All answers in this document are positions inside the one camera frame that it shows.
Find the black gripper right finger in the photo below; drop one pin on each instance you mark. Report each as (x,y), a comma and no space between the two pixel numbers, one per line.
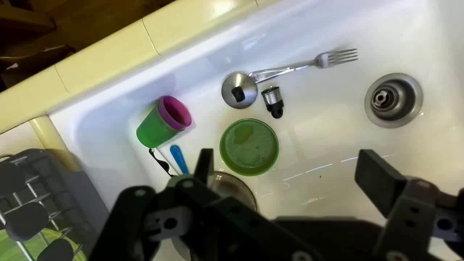
(411,213)

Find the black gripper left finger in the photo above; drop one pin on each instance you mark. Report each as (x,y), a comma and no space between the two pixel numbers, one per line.
(146,227)

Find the metal sink drain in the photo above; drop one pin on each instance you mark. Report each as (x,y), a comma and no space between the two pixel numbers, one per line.
(394,99)

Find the white ceramic sink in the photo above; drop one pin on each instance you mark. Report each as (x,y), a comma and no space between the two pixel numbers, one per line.
(314,146)

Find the silver kettle lid black knob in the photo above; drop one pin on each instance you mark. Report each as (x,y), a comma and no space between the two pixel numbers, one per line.
(233,82)

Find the green cup purple rim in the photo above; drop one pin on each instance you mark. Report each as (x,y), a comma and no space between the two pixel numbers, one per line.
(155,128)

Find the green plastic dish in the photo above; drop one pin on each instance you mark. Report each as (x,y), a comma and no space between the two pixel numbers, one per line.
(37,244)

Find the black dish rack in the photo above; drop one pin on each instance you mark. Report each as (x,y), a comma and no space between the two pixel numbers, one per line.
(30,218)

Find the green round plate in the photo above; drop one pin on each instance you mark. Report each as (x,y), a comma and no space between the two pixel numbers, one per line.
(249,147)

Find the silver fork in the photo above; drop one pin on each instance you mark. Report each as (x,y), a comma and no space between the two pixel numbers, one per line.
(334,59)

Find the small black silver stopper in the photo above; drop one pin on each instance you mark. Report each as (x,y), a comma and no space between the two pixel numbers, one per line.
(272,97)

